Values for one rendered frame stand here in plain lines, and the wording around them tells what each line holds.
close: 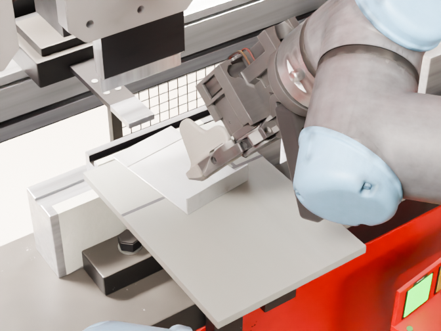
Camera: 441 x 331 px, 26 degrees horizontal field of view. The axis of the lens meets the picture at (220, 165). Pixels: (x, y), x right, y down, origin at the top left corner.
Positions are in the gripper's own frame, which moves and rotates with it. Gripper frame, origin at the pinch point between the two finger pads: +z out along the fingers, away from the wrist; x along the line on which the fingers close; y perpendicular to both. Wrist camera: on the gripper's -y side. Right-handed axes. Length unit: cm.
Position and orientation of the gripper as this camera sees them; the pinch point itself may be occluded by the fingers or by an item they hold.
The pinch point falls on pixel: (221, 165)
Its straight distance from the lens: 97.4
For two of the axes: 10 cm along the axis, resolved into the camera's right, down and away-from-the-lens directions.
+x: -7.5, 4.0, -5.2
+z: -4.3, 3.0, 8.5
